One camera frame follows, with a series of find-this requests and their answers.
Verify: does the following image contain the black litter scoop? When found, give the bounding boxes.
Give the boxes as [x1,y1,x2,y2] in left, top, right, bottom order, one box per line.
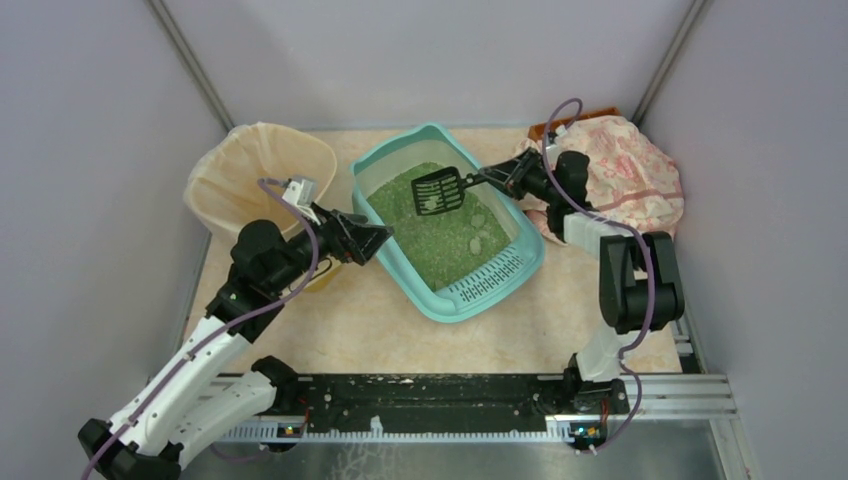
[411,167,490,216]

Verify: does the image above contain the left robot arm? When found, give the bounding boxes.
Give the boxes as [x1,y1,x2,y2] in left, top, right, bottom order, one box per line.
[78,204,393,479]

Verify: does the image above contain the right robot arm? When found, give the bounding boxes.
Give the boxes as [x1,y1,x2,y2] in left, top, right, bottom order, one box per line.
[479,148,684,413]

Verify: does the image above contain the brown wooden box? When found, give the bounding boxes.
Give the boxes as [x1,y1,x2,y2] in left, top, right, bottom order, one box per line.
[527,107,621,141]

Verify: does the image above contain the teal litter box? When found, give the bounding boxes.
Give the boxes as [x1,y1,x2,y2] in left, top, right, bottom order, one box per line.
[350,124,545,323]

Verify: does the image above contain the pink patterned cloth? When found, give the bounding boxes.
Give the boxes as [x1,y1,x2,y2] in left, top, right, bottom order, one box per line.
[554,116,684,235]

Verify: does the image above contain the bin with beige bag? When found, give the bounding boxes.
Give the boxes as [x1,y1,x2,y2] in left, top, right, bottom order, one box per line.
[183,121,346,293]

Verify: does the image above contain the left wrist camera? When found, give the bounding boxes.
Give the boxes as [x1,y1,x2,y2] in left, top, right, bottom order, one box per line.
[282,176,319,223]

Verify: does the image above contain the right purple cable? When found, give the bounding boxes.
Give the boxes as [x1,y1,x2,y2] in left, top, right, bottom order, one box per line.
[540,97,658,456]

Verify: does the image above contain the purple cable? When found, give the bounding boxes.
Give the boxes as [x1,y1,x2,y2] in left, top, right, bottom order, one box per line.
[79,177,321,480]
[540,97,658,456]

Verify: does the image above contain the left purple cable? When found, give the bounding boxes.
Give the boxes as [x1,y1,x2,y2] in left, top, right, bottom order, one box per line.
[79,177,321,480]

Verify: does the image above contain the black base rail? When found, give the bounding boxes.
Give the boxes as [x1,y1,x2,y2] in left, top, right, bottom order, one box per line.
[222,374,737,448]

